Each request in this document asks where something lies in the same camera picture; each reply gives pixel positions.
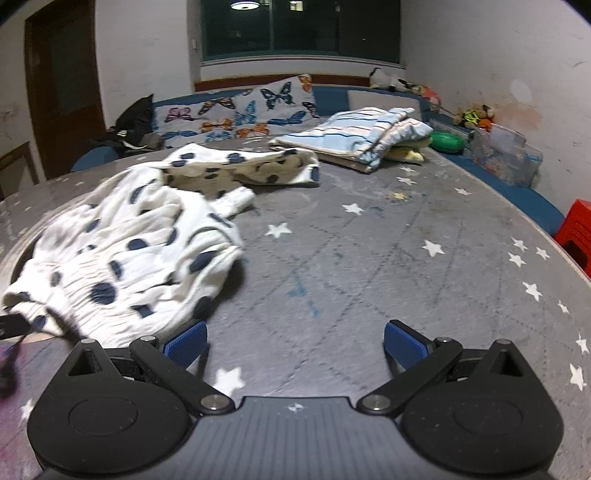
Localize dark window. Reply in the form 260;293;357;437
199;0;402;65

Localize red box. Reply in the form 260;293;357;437
553;198;591;280

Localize pink plush toy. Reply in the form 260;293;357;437
417;85;443;112

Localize black and white plush toy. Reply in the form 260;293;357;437
369;68;409;92

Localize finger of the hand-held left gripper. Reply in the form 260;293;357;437
0;315;27;341

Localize clear plastic box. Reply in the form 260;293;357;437
471;124;543;188

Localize square butterfly print pillow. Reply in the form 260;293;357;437
233;74;319;139

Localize green ball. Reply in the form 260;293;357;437
429;131;465;154

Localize blue striped folded cloth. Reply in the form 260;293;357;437
269;107;435;174

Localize blue sofa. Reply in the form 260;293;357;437
71;85;566;236

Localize grey star tablecloth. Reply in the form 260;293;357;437
0;138;591;480

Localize black bag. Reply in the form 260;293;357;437
115;95;155;134

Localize wooden wall rail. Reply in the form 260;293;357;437
194;74;370;93

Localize brown wooden door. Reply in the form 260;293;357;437
24;0;108;183

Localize long butterfly print pillow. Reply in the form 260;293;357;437
152;90;259;148

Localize yellow cloth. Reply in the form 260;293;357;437
385;145;428;164

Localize white polka dot pants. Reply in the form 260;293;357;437
0;143;321;349

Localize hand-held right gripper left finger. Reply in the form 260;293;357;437
65;320;236;417

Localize black bag and clothes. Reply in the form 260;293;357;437
92;128;164;155

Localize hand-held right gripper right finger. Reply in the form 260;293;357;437
357;319;526;417

